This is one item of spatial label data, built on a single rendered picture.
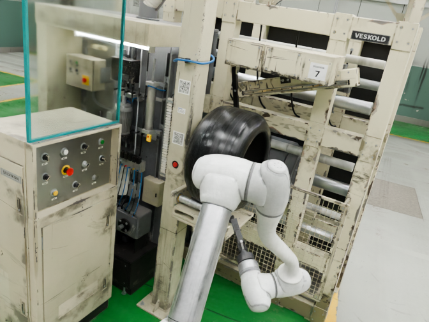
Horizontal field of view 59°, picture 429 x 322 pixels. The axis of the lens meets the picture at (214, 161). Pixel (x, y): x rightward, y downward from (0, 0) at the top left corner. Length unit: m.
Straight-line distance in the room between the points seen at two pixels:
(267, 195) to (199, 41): 1.04
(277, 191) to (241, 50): 1.15
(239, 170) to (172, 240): 1.28
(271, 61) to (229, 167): 1.02
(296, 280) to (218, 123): 0.82
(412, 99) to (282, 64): 9.03
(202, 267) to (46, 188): 1.03
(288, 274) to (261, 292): 0.13
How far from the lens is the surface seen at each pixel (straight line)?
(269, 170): 1.19
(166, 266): 2.55
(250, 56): 2.18
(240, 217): 2.29
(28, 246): 2.09
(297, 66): 2.08
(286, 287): 1.66
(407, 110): 11.04
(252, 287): 1.63
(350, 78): 2.16
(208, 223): 1.22
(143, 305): 2.79
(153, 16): 2.60
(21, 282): 2.27
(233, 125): 1.89
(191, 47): 2.05
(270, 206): 1.25
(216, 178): 1.22
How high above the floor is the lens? 1.90
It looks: 21 degrees down
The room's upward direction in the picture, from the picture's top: 9 degrees clockwise
